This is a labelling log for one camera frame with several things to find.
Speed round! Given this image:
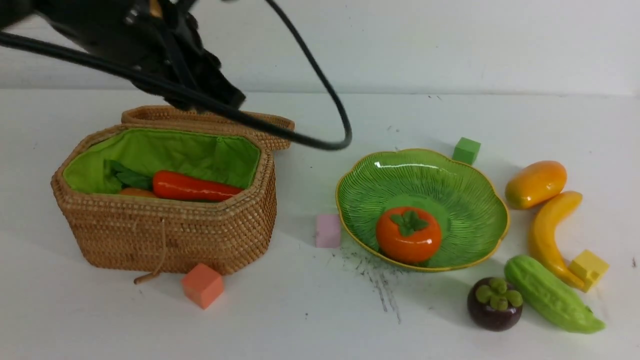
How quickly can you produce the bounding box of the yellow foam block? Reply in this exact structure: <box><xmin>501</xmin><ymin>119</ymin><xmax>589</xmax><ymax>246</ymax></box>
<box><xmin>568</xmin><ymin>249</ymin><xmax>610</xmax><ymax>293</ymax></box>

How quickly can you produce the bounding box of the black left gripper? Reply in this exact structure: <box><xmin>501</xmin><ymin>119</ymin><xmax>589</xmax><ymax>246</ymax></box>
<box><xmin>34</xmin><ymin>0</ymin><xmax>246</xmax><ymax>109</ymax></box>

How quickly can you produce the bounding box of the pink foam cube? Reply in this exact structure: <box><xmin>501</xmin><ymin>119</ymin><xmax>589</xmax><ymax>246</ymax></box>
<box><xmin>315</xmin><ymin>214</ymin><xmax>342</xmax><ymax>249</ymax></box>

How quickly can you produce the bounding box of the orange yellow toy mango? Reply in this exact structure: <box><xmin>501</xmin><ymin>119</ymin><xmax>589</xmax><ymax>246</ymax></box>
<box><xmin>504</xmin><ymin>161</ymin><xmax>568</xmax><ymax>210</ymax></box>

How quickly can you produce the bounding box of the purple toy mangosteen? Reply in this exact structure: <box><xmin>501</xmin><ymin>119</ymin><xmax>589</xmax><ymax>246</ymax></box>
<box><xmin>466</xmin><ymin>276</ymin><xmax>524</xmax><ymax>332</ymax></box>

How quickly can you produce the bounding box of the woven wicker basket lid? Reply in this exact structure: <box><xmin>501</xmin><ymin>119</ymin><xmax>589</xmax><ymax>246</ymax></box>
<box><xmin>121</xmin><ymin>102</ymin><xmax>295</xmax><ymax>151</ymax></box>

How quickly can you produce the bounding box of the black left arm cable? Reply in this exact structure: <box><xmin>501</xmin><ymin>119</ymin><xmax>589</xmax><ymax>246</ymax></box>
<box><xmin>0</xmin><ymin>0</ymin><xmax>353</xmax><ymax>152</ymax></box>

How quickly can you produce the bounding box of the green foam cube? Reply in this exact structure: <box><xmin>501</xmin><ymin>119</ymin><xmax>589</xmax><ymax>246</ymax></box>
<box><xmin>451</xmin><ymin>137</ymin><xmax>482</xmax><ymax>166</ymax></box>

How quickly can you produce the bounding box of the woven wicker basket green lining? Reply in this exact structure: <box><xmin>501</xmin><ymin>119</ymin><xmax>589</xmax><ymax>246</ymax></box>
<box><xmin>50</xmin><ymin>123</ymin><xmax>278</xmax><ymax>276</ymax></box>

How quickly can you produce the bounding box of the orange toy persimmon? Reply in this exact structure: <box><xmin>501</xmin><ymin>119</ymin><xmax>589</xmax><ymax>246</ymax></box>
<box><xmin>375</xmin><ymin>206</ymin><xmax>444</xmax><ymax>265</ymax></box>

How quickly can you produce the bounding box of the yellow toy banana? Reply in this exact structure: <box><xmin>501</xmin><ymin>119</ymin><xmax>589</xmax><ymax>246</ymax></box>
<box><xmin>527</xmin><ymin>191</ymin><xmax>585</xmax><ymax>291</ymax></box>

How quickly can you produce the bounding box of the orange toy carrot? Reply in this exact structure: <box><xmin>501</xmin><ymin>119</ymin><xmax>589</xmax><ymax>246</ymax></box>
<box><xmin>106</xmin><ymin>160</ymin><xmax>243</xmax><ymax>203</ymax></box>

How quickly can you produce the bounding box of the brown toy potato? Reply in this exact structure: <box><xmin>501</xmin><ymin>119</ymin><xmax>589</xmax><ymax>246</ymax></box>
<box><xmin>118</xmin><ymin>187</ymin><xmax>158</xmax><ymax>199</ymax></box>

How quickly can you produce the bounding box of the green leaf-shaped glass plate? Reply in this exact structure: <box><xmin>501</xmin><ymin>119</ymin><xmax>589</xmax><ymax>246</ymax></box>
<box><xmin>334</xmin><ymin>148</ymin><xmax>511</xmax><ymax>272</ymax></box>

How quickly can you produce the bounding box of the green toy bitter gourd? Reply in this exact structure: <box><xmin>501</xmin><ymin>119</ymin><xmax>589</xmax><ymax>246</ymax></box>
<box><xmin>503</xmin><ymin>254</ymin><xmax>606</xmax><ymax>334</ymax></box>

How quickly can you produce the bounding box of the orange foam cube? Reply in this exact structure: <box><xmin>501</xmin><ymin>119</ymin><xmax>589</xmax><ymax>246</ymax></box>
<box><xmin>181</xmin><ymin>263</ymin><xmax>225</xmax><ymax>310</ymax></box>

